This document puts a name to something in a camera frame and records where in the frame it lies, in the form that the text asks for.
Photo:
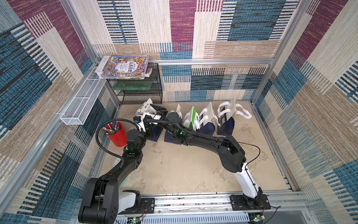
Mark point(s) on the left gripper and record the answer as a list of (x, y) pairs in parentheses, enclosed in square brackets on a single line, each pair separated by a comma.
[(148, 129)]

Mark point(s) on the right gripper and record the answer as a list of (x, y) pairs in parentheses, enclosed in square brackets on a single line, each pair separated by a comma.
[(171, 119)]

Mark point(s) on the navy white takeout bag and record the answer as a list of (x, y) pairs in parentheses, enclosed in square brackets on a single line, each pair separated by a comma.
[(207, 120), (172, 134), (148, 110), (227, 112)]

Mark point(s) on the green white takeout bag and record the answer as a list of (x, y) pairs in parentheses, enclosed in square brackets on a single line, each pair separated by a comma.
[(191, 119)]

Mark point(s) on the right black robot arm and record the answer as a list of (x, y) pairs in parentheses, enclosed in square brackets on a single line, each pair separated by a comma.
[(230, 152)]

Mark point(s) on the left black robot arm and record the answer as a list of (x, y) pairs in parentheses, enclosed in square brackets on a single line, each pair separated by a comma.
[(101, 202)]

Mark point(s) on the red plastic cup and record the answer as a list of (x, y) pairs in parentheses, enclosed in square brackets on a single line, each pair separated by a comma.
[(119, 139)]

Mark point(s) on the pencils in red cup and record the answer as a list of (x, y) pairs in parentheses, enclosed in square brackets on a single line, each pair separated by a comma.
[(112, 128)]

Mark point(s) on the round mint alarm clock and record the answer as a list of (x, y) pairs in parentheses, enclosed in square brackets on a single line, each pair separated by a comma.
[(116, 162)]

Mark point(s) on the green tray on shelf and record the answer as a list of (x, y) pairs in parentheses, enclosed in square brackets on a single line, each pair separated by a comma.
[(139, 85)]

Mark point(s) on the colourful picture book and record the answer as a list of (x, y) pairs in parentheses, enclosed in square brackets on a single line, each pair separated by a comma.
[(124, 67)]

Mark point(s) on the black wire mesh shelf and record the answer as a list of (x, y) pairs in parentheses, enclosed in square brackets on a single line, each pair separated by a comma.
[(138, 97)]

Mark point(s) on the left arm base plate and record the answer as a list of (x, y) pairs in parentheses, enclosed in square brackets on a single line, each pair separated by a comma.
[(131, 202)]

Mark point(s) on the white wire basket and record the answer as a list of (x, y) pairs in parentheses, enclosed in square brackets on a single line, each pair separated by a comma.
[(80, 106)]

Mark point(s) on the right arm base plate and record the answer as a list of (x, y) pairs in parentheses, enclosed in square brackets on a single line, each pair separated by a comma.
[(244, 203)]

